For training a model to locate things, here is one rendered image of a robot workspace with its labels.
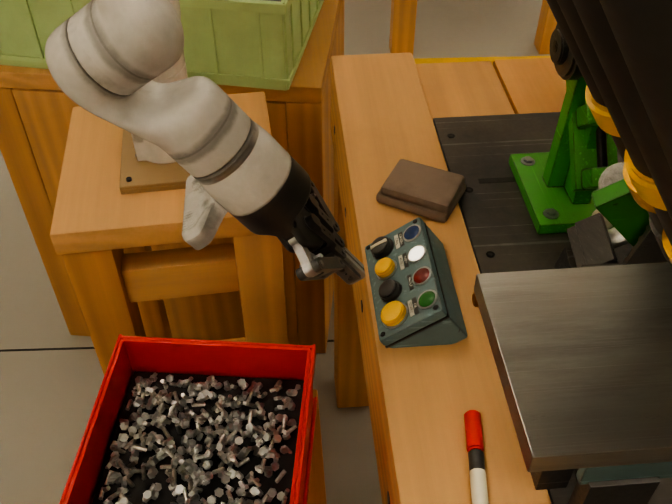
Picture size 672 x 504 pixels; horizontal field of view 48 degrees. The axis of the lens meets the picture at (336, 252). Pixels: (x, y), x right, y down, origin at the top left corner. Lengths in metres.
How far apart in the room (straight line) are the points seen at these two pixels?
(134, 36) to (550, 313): 0.36
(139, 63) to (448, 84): 0.79
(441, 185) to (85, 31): 0.54
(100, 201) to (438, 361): 0.55
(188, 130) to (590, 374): 0.35
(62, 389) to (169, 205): 1.00
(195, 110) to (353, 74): 0.68
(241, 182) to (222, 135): 0.04
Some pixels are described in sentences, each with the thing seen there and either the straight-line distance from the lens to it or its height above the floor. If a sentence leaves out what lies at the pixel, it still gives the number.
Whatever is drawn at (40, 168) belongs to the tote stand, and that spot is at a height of 0.56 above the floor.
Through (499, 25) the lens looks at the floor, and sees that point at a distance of 3.45.
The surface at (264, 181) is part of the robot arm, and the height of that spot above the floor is 1.15.
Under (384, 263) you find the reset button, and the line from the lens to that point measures 0.86.
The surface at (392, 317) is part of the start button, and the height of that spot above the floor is 0.94.
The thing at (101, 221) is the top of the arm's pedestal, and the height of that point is 0.85.
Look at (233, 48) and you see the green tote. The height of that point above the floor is 0.87.
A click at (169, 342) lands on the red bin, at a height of 0.92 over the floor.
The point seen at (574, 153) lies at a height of 1.00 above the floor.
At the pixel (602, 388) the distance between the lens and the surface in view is 0.54.
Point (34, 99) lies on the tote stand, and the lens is 1.62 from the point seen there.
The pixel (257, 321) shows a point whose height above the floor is 0.62.
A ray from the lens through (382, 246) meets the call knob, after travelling 0.88.
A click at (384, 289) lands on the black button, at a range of 0.84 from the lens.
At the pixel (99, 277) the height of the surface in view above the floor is 0.76.
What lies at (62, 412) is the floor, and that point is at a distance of 1.98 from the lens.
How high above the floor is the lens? 1.54
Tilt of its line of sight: 44 degrees down
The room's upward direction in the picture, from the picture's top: straight up
